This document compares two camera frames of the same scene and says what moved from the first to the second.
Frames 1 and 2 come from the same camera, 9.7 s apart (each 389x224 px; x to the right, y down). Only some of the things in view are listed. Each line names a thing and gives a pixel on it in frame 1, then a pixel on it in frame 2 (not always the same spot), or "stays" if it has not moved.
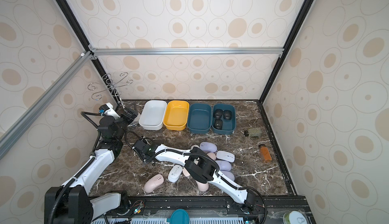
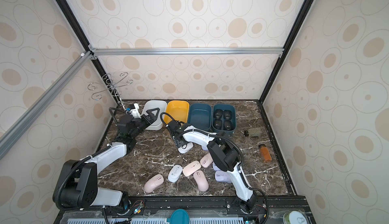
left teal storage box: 199,118 stays
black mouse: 218,113 stays
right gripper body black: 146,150 → 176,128
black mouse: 218,123 stays
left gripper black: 131,118 → 152,115
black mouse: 227,114 stays
